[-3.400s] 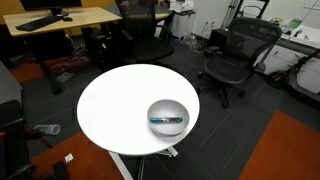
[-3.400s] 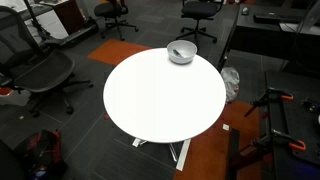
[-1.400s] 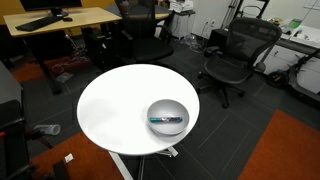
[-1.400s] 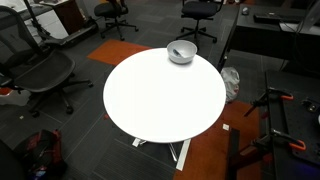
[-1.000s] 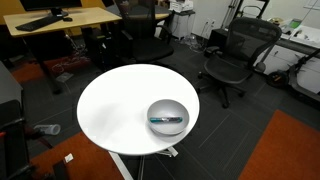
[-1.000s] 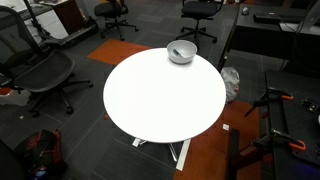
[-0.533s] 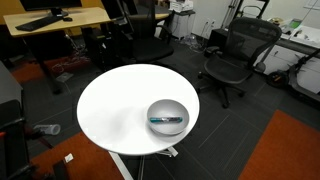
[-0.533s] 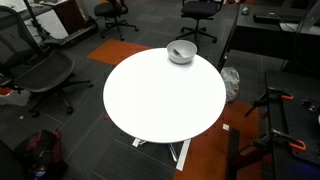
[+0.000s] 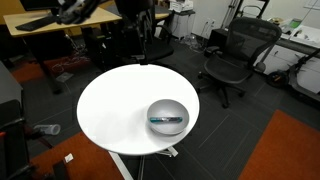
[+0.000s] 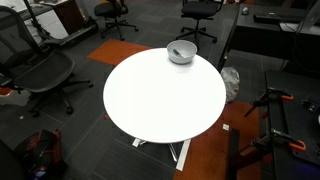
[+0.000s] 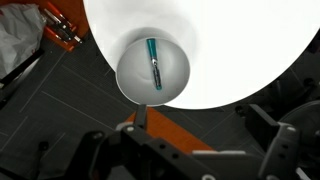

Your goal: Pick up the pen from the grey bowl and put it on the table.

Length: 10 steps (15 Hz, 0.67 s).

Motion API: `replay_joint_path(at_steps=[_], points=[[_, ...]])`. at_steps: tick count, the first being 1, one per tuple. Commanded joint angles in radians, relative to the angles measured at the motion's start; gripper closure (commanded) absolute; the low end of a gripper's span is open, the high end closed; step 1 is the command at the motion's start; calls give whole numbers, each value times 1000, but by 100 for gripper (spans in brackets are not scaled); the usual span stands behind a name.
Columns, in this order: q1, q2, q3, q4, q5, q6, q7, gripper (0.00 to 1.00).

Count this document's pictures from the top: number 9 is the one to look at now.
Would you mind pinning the black computer keyboard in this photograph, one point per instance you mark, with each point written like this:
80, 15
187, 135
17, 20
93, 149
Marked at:
35, 23

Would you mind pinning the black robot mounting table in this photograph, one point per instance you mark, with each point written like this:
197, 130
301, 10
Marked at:
8, 86

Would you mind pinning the grey round bowl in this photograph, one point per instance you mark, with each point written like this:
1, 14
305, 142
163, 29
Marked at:
166, 107

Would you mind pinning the white cabinet desk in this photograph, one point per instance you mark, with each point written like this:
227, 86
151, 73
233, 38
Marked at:
284, 61

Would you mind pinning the black computer monitor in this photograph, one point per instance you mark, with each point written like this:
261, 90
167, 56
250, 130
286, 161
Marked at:
40, 4

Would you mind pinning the small white paper tag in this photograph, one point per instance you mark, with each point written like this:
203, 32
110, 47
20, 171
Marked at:
69, 158

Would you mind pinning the black kick scooter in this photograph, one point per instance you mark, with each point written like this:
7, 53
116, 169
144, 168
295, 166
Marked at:
300, 81

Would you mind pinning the white metal table base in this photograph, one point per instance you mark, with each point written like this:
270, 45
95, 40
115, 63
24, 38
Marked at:
118, 165

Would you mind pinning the black computer tower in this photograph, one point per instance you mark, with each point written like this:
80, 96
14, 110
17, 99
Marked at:
216, 41

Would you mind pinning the teal marker pen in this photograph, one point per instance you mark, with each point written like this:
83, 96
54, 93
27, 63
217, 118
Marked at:
166, 119

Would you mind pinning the clear plastic cup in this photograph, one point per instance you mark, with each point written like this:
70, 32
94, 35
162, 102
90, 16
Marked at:
48, 129

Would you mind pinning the black tripod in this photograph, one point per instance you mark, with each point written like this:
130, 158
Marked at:
232, 13

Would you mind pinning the black mesh office chair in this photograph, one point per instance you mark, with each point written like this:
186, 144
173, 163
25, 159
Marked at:
230, 66

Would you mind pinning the green desk item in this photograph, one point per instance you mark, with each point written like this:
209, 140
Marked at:
295, 23

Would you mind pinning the white printer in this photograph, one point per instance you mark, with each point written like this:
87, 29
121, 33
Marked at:
180, 5

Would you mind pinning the black stand pole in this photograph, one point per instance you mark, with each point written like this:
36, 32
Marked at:
143, 36

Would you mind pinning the black padded office chair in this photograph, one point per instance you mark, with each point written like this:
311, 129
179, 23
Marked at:
160, 50

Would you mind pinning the grey floor box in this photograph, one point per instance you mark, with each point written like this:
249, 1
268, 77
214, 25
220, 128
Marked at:
65, 77

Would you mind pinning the light wooden desk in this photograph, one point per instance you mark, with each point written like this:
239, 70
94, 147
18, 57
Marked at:
85, 18

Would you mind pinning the white drawer unit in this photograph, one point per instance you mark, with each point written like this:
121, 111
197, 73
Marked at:
182, 25

